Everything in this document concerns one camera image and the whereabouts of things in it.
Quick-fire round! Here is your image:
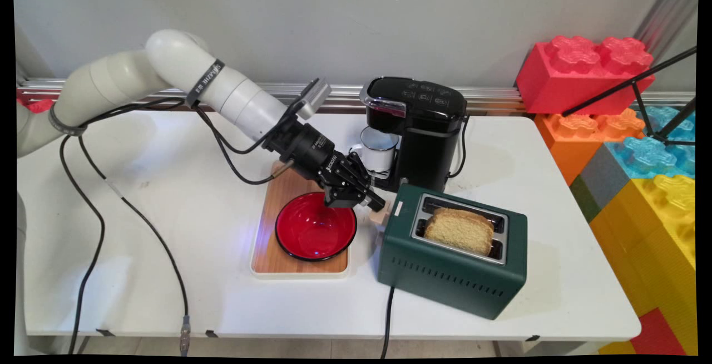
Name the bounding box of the big dark green toy brick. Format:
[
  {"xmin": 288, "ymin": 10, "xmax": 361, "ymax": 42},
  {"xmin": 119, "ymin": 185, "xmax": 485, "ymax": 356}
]
[{"xmin": 569, "ymin": 175, "xmax": 602, "ymax": 223}]

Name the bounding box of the black toaster power cable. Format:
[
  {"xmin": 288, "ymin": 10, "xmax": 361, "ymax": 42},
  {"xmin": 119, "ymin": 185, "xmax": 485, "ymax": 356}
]
[{"xmin": 380, "ymin": 286, "xmax": 396, "ymax": 359}]

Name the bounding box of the black printed velcro strap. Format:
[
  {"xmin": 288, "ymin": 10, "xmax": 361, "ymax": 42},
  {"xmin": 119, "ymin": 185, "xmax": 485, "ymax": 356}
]
[{"xmin": 185, "ymin": 59, "xmax": 225, "ymax": 109}]

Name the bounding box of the wooden tray with white rim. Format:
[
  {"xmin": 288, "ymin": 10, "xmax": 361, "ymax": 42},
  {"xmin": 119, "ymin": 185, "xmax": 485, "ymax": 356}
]
[{"xmin": 250, "ymin": 161, "xmax": 351, "ymax": 280}]

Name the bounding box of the green toaster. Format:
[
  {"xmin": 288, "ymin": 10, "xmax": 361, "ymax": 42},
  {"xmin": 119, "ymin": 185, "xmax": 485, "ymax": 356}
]
[{"xmin": 377, "ymin": 184, "xmax": 528, "ymax": 321}]

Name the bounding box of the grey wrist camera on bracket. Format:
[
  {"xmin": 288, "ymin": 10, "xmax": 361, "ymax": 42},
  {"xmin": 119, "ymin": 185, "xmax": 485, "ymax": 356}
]
[{"xmin": 294, "ymin": 78, "xmax": 332, "ymax": 120}]

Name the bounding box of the grey velcro strap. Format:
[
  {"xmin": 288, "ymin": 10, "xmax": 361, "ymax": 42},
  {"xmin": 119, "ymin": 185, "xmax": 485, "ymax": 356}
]
[{"xmin": 48, "ymin": 102, "xmax": 88, "ymax": 137}]

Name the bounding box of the red bowl with black rim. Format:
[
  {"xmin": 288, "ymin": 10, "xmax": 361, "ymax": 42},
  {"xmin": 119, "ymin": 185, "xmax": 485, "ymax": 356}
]
[{"xmin": 275, "ymin": 191, "xmax": 358, "ymax": 262}]

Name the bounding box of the big translucent blue toy brick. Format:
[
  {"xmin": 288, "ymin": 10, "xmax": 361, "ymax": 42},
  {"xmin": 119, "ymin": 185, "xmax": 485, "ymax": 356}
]
[
  {"xmin": 640, "ymin": 105, "xmax": 696, "ymax": 143},
  {"xmin": 605, "ymin": 136, "xmax": 696, "ymax": 181}
]

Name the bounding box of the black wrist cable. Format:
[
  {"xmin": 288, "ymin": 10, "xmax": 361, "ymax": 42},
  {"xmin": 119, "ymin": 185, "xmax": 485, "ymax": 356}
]
[{"xmin": 83, "ymin": 97, "xmax": 295, "ymax": 186}]

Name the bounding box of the aluminium profile post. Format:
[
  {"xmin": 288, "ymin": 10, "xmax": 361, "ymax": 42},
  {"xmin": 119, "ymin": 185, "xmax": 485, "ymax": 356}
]
[{"xmin": 634, "ymin": 0, "xmax": 699, "ymax": 58}]

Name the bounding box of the small red toy brick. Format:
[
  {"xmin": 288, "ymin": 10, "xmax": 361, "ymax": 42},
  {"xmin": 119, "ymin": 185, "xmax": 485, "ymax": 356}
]
[{"xmin": 630, "ymin": 307, "xmax": 688, "ymax": 356}]

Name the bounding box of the black coffee machine cable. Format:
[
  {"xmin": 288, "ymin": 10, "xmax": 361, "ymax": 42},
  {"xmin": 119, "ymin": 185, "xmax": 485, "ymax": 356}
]
[{"xmin": 448, "ymin": 115, "xmax": 471, "ymax": 179}]

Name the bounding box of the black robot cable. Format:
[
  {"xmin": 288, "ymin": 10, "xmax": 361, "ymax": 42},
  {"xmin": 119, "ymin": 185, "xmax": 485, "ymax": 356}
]
[{"xmin": 58, "ymin": 135, "xmax": 106, "ymax": 355}]

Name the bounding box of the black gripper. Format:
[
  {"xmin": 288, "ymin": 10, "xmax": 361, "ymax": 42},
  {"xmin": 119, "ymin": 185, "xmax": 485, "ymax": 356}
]
[{"xmin": 263, "ymin": 122, "xmax": 385, "ymax": 213}]

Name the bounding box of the aluminium rail along wall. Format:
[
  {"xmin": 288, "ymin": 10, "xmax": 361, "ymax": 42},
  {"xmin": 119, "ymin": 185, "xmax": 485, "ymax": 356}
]
[{"xmin": 19, "ymin": 78, "xmax": 529, "ymax": 115}]

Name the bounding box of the big orange toy brick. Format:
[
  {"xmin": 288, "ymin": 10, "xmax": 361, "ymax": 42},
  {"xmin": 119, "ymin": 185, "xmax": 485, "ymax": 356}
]
[{"xmin": 534, "ymin": 108, "xmax": 646, "ymax": 186}]

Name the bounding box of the big red toy brick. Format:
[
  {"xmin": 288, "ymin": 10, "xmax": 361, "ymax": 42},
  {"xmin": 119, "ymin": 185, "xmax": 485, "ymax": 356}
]
[{"xmin": 516, "ymin": 35, "xmax": 656, "ymax": 115}]

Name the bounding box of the black tripod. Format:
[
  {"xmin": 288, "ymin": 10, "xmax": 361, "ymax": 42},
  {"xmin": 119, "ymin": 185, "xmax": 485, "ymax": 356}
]
[{"xmin": 562, "ymin": 46, "xmax": 697, "ymax": 146}]

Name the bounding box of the white enamel mug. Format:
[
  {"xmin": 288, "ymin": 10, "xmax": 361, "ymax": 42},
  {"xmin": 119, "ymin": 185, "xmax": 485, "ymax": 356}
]
[{"xmin": 349, "ymin": 127, "xmax": 400, "ymax": 179}]

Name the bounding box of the black coffee machine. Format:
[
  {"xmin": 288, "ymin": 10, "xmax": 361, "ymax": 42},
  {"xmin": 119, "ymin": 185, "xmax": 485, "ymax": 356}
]
[{"xmin": 359, "ymin": 76, "xmax": 468, "ymax": 193}]

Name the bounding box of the black cable with metal connector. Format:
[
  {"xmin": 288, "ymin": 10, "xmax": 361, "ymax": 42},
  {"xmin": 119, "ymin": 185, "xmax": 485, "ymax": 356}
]
[{"xmin": 77, "ymin": 135, "xmax": 192, "ymax": 356}]

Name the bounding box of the big yellow toy brick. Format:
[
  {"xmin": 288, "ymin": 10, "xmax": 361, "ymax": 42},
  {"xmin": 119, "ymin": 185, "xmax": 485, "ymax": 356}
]
[{"xmin": 590, "ymin": 174, "xmax": 697, "ymax": 355}]

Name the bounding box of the toast bread slice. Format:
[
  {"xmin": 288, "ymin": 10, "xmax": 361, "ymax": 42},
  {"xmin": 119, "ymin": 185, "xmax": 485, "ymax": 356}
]
[
  {"xmin": 424, "ymin": 211, "xmax": 495, "ymax": 257},
  {"xmin": 437, "ymin": 207, "xmax": 496, "ymax": 229}
]

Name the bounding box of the red object behind arm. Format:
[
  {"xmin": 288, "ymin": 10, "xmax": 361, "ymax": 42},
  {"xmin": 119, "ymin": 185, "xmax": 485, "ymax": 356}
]
[{"xmin": 17, "ymin": 88, "xmax": 55, "ymax": 114}]

